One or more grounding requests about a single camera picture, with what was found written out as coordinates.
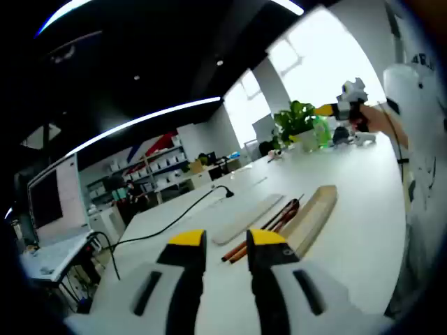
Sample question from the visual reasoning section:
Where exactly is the brown wooden spoon utensil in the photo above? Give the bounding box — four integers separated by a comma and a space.
270, 198, 300, 233

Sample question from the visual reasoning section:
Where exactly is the white side desk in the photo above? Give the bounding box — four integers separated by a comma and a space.
19, 230, 102, 313

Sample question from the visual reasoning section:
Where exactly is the dark round object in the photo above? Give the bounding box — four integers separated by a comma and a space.
332, 126, 351, 144

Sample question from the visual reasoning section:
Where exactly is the beige cutlery case base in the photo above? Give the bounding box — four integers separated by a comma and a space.
279, 184, 339, 260

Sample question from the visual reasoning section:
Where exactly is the black power cable with plug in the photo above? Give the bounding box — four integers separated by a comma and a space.
87, 184, 235, 281

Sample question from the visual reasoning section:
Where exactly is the cardboard box with small plant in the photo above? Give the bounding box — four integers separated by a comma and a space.
188, 152, 210, 174

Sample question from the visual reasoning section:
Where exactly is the green plant in white pot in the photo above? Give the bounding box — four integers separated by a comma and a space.
272, 100, 321, 154

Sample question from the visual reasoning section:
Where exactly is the beige cutlery case lid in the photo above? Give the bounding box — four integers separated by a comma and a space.
211, 193, 285, 247

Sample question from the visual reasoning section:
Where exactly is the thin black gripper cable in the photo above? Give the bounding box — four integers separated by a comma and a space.
379, 100, 410, 165

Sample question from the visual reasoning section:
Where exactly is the green plastic bottle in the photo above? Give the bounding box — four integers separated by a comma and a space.
313, 117, 332, 149

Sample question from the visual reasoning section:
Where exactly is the white worn device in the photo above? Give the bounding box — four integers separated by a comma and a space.
382, 64, 439, 118

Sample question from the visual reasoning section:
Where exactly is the white flat object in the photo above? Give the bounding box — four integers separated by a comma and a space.
350, 134, 377, 148

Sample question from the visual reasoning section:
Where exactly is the white low cabinet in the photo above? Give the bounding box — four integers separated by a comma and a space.
190, 170, 214, 191

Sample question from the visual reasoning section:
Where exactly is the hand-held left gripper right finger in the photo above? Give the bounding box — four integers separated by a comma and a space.
246, 228, 395, 335

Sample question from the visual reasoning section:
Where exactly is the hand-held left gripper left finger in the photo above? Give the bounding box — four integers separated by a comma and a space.
66, 229, 207, 335

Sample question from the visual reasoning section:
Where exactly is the person's right hand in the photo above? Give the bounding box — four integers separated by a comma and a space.
359, 103, 384, 134

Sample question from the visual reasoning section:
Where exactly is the white tall cabinet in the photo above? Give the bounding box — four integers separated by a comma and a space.
89, 207, 127, 242

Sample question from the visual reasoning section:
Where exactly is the long ceiling light strip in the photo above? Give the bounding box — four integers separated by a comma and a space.
74, 96, 224, 158
34, 0, 305, 38

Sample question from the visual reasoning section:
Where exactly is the white shelving with boxes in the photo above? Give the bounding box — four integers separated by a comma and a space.
85, 144, 189, 207

